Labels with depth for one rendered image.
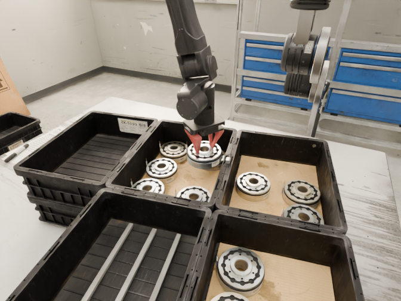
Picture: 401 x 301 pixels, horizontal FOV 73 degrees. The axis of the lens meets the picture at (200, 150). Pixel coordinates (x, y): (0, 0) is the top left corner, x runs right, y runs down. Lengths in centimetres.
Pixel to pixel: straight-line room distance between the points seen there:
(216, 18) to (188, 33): 301
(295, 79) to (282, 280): 114
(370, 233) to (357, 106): 180
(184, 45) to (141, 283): 54
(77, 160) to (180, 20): 64
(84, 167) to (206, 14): 297
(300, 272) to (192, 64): 54
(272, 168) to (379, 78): 182
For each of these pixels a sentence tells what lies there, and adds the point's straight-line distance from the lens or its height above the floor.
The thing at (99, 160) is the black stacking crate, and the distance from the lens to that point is 104.
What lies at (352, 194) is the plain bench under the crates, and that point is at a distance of 118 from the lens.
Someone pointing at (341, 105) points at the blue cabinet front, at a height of 41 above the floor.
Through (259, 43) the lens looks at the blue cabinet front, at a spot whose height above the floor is 86.
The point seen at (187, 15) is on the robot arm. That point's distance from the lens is 65.
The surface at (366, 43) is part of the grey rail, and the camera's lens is 256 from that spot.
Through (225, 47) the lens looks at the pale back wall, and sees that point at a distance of 367.
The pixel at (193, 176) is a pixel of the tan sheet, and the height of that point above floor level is 83.
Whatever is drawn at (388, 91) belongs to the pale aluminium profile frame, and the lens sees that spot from 266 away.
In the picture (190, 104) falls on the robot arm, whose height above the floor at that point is 115.
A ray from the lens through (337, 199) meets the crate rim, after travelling 76.
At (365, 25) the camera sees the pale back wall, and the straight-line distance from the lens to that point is 342.
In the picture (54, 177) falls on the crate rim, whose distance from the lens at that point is 85.
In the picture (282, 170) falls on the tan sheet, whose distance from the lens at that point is 97.
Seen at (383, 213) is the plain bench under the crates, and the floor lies 70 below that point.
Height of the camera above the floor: 140
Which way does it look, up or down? 34 degrees down
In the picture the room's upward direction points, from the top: straight up
